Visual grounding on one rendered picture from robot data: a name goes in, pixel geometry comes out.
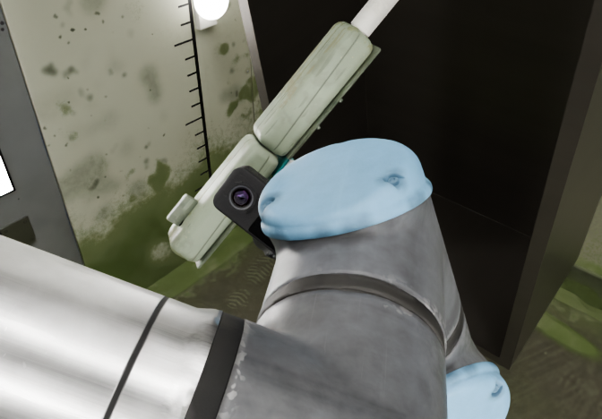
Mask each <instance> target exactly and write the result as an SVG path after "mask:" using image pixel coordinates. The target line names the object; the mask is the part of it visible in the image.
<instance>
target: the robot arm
mask: <svg viewBox="0 0 602 419"><path fill-rule="evenodd" d="M432 191H433V186H432V184H431V182H430V181H429V180H428V179H427V178H426V177H425V174H424V171H423V168H422V166H421V163H420V161H419V159H418V157H417V155H416V154H415V153H414V152H413V151H412V150H411V149H409V148H408V147H406V146H405V145H403V144H401V143H398V142H396V141H391V140H385V139H376V138H369V139H357V140H351V141H345V142H342V143H335V144H332V145H329V146H326V147H323V148H320V149H318V150H315V151H312V152H310V153H308V154H306V155H304V156H303V157H301V158H298V159H297V160H295V161H294V160H289V162H288V163H287V164H286V165H285V166H284V167H283V169H281V170H280V171H279V172H278V173H277V174H276V175H275V176H274V177H273V178H272V179H271V180H270V181H269V180H268V179H267V178H265V177H264V176H263V175H261V174H260V173H259V172H257V171H256V170H255V169H253V168H252V167H250V166H241V167H238V168H236V169H234V170H233V171H232V172H231V174H230V175H229V176H228V178H227V179H226V181H225V182H224V183H223V184H222V186H221V187H220V188H219V189H218V190H217V192H216V193H215V195H214V198H213V205H214V207H215V208H216V209H217V210H219V211H220V212H221V213H222V214H224V215H225V216H226V217H228V218H229V219H230V220H232V221H233V222H234V223H235V224H237V225H238V226H239V227H241V228H242V229H243V230H245V231H246V233H248V234H249V235H250V236H252V237H253V240H254V244H255V245H256V246H257V247H258V248H259V249H261V250H263V252H264V254H265V255H266V256H268V257H269V258H271V259H274V260H276V262H275V265H274V268H273V272H272V274H271V279H270V283H269V285H268V288H267V291H266V295H265V297H264V300H263V303H262V309H261V310H260V312H259V315H258V318H257V321H256V323H254V322H252V321H249V320H246V319H241V318H238V317H236V316H234V315H231V314H228V313H226V312H223V311H220V310H217V309H203V308H196V307H193V306H191V305H189V304H184V303H181V302H179V301H177V300H174V299H172V298H169V297H166V296H164V295H160V294H158V293H155V292H152V291H150V290H148V289H145V288H143V287H140V286H136V285H134V284H131V283H128V282H126V281H123V280H121V279H119V278H114V277H112V276H109V275H107V274H105V273H102V272H99V271H96V270H94V269H90V268H88V267H85V266H82V265H81V264H78V263H75V262H73V261H69V260H67V259H64V258H61V257H59V256H56V255H54V254H51V253H49V252H44V251H42V250H40V249H37V248H35V247H32V246H29V245H27V244H23V243H21V242H18V241H15V240H13V239H11V238H8V237H5V236H3V235H0V419H505V417H506V416H507V413H508V410H509V406H510V400H511V399H510V391H509V388H508V386H507V384H506V382H505V380H504V379H503V378H502V376H501V375H500V372H499V369H498V367H497V366H496V365H495V364H494V363H491V362H488V361H487V360H486V359H485V357H484V356H483V355H482V354H481V353H480V352H479V351H478V349H477V347H476V346H475V344H474V342H473V340H472V338H471V336H470V333H469V327H468V324H467V321H466V318H465V314H464V311H463V307H462V304H461V300H460V295H459V292H458V288H457V286H456V282H455V279H454V276H453V273H452V267H451V264H450V261H449V258H448V254H447V252H446V248H445V245H444V241H443V236H442V233H441V229H440V227H439V223H438V220H437V216H436V214H435V211H434V205H433V202H432V199H431V193H432Z"/></svg>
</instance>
